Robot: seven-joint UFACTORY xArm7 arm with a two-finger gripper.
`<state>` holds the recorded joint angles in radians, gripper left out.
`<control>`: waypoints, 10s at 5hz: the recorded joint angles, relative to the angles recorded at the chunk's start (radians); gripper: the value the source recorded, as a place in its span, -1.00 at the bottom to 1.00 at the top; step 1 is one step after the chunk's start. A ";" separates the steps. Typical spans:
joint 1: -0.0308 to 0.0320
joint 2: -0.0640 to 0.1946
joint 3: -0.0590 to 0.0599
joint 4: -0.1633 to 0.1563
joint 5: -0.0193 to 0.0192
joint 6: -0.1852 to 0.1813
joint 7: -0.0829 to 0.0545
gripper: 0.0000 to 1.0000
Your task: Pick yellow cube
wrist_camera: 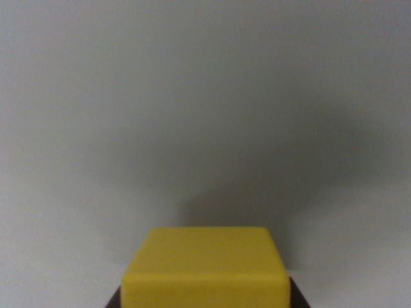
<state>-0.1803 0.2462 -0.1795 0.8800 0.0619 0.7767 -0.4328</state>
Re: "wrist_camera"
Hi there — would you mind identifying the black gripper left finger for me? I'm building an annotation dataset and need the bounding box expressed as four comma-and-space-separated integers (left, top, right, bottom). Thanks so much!
104, 286, 123, 308

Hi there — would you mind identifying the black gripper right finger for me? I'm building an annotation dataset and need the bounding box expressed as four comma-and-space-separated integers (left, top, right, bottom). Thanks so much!
288, 277, 311, 308

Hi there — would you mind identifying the grey plastic bin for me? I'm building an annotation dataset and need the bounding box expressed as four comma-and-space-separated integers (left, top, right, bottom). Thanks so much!
0, 0, 411, 308

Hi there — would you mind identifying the yellow cube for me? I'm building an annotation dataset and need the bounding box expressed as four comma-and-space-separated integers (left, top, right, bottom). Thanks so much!
121, 227, 292, 308

